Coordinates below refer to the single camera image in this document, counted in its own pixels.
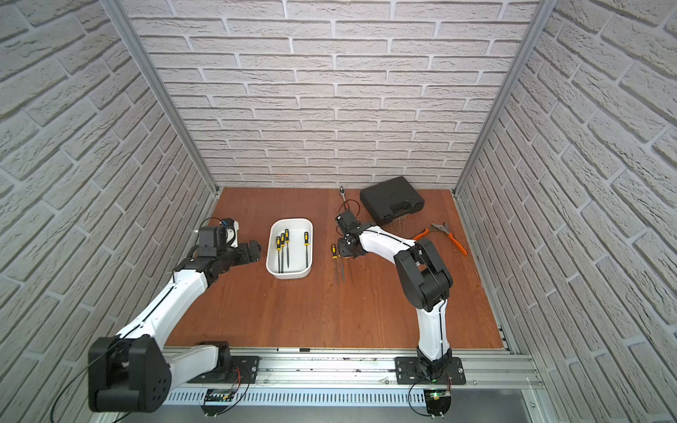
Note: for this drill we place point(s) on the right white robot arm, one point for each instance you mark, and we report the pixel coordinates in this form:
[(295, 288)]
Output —
[(424, 278)]

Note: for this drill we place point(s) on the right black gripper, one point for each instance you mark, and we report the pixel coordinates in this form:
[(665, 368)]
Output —
[(343, 248)]

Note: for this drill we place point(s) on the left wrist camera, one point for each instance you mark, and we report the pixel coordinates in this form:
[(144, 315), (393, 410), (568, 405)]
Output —
[(230, 228)]

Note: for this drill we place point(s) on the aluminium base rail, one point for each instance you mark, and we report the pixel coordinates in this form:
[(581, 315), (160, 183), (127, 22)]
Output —
[(365, 377)]

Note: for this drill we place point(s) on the controller board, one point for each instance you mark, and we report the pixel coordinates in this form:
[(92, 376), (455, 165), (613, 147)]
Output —
[(437, 403), (217, 401)]

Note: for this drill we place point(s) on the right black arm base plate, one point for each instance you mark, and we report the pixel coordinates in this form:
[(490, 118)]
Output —
[(449, 370)]

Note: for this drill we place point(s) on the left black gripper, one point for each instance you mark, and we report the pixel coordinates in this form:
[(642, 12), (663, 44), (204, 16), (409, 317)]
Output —
[(249, 250)]

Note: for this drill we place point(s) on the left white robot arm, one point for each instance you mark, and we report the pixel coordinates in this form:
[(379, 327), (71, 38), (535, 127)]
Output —
[(129, 372)]

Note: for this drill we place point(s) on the right controller board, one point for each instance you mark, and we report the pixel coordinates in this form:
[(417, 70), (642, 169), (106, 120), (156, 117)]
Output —
[(437, 403)]

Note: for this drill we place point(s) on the black plastic tool case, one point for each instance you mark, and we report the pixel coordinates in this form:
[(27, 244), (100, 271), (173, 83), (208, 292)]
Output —
[(389, 200)]

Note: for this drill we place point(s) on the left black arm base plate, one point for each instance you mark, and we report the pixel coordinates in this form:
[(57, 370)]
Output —
[(229, 370)]

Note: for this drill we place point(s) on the white plastic storage box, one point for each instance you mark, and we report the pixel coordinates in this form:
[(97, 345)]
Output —
[(297, 260)]

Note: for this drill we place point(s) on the left controller board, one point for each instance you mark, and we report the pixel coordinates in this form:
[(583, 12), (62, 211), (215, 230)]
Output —
[(217, 401)]

